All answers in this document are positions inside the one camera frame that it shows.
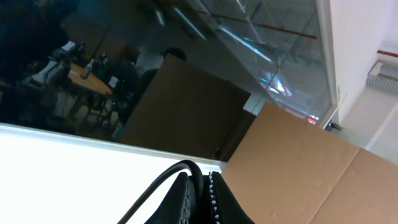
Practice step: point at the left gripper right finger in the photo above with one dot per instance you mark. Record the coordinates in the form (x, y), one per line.
(225, 209)

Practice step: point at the background wooden table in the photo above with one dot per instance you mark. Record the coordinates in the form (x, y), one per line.
(91, 93)

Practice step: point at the brown cardboard box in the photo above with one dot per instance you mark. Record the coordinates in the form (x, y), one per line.
(286, 170)

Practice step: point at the dark cardboard box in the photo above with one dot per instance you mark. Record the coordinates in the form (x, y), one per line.
(187, 110)

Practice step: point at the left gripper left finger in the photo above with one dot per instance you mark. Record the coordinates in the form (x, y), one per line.
(179, 204)

